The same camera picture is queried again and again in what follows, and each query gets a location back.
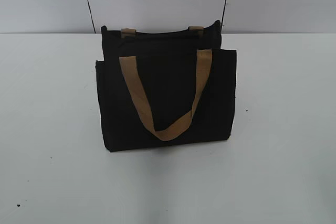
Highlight black tote bag tan handles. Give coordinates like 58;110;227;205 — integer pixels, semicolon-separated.
96;21;237;152

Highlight black cable on wall left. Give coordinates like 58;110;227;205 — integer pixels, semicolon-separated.
81;0;96;34

